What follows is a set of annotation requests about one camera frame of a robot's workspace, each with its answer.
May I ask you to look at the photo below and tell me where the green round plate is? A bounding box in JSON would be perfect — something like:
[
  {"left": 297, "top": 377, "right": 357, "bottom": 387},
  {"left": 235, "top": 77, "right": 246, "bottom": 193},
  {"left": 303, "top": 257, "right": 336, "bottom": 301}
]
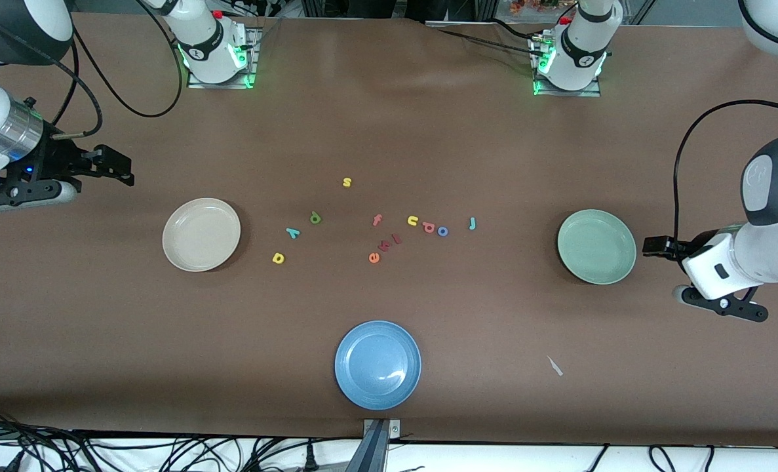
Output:
[{"left": 556, "top": 209, "right": 638, "bottom": 286}]

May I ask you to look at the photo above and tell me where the beige round plate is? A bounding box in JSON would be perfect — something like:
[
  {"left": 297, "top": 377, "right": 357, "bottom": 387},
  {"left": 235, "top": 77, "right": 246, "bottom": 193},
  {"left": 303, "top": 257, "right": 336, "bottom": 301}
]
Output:
[{"left": 162, "top": 197, "right": 242, "bottom": 273}]

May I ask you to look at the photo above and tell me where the brown table cover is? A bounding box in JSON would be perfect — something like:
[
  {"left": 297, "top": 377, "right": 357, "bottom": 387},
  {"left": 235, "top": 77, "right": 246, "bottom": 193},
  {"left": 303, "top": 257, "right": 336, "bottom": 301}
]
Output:
[{"left": 0, "top": 13, "right": 778, "bottom": 448}]

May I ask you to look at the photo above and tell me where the orange floral object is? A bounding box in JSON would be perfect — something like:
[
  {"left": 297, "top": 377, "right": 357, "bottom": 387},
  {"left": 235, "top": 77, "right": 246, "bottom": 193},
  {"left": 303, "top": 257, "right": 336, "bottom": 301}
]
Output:
[{"left": 510, "top": 0, "right": 560, "bottom": 15}]

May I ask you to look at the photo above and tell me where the blue round plate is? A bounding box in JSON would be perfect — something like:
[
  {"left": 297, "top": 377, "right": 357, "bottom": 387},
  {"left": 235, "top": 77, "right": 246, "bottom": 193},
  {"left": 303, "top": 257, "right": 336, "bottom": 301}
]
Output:
[{"left": 334, "top": 320, "right": 422, "bottom": 411}]

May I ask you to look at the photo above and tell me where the dark stand pole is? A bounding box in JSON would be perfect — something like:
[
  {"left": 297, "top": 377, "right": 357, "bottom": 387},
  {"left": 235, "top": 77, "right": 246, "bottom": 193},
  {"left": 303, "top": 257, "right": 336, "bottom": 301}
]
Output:
[{"left": 344, "top": 420, "right": 389, "bottom": 472}]

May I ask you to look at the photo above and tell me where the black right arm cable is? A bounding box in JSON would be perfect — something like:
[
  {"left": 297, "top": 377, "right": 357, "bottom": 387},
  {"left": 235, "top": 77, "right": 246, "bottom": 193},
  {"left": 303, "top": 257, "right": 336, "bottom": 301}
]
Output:
[{"left": 0, "top": 0, "right": 186, "bottom": 140}]

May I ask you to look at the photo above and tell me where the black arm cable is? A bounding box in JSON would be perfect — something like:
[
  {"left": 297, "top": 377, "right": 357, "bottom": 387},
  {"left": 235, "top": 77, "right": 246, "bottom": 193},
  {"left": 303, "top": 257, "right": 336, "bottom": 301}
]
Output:
[
  {"left": 672, "top": 100, "right": 778, "bottom": 263},
  {"left": 0, "top": 0, "right": 186, "bottom": 140}
]

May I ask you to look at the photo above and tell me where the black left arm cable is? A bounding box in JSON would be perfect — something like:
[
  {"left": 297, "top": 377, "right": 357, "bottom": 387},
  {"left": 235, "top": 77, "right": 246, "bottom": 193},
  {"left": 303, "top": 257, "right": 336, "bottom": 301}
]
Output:
[{"left": 672, "top": 100, "right": 778, "bottom": 263}]

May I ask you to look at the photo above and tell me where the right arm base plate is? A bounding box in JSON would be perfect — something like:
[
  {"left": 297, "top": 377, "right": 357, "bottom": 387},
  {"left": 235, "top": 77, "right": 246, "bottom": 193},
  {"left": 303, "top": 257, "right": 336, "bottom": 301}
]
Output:
[{"left": 185, "top": 25, "right": 262, "bottom": 90}]

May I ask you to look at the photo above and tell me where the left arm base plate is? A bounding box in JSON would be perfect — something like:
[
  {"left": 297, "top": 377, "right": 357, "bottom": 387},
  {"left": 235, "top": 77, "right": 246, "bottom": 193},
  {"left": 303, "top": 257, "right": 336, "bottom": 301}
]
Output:
[{"left": 532, "top": 31, "right": 602, "bottom": 98}]

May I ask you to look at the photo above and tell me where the black base cable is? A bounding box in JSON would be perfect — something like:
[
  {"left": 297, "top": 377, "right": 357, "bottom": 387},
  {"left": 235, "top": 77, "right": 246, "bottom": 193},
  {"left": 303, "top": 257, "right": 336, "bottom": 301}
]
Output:
[
  {"left": 436, "top": 28, "right": 539, "bottom": 56},
  {"left": 492, "top": 18, "right": 540, "bottom": 41}
]

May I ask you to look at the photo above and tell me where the grey metal bracket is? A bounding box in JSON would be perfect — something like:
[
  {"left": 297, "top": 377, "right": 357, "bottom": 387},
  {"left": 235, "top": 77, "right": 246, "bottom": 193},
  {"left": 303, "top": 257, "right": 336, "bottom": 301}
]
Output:
[{"left": 362, "top": 418, "right": 402, "bottom": 439}]

